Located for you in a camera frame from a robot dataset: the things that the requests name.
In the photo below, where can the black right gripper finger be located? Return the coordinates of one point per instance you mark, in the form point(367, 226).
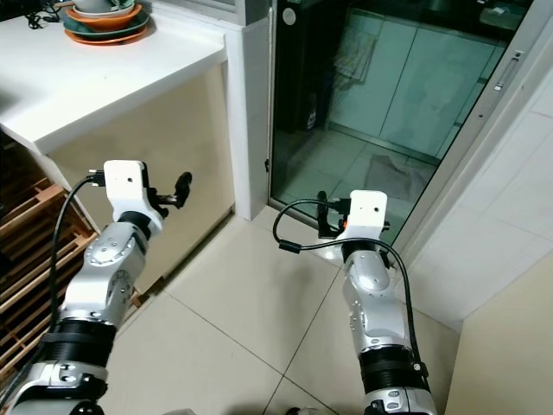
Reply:
point(322, 212)

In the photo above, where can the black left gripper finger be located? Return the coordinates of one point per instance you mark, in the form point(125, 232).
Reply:
point(184, 183)

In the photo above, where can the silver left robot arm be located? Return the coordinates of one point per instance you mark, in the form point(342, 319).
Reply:
point(99, 277)

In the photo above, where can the white counter unit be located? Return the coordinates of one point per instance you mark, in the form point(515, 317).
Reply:
point(130, 86)

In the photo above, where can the glass sliding door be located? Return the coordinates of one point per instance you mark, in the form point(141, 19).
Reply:
point(397, 86)

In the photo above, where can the brown wooden slatted rack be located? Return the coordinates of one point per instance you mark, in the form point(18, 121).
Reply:
point(26, 259)

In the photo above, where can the dark green ceramic plate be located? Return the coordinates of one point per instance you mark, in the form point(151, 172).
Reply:
point(143, 26)

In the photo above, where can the orange ceramic plate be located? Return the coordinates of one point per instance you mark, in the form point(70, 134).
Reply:
point(104, 22)
point(104, 41)

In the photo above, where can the round white door sticker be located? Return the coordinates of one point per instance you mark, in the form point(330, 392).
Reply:
point(288, 15)

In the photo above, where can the metal door latch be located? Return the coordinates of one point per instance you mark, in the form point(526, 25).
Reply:
point(508, 69)

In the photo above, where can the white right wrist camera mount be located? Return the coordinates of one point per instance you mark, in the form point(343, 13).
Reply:
point(365, 212)

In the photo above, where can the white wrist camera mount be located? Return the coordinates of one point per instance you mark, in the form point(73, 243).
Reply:
point(365, 212)
point(130, 190)

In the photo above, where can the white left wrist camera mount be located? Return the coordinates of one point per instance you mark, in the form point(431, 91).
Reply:
point(130, 190)

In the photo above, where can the aluminium door frame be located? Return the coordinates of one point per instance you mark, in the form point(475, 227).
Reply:
point(467, 138)

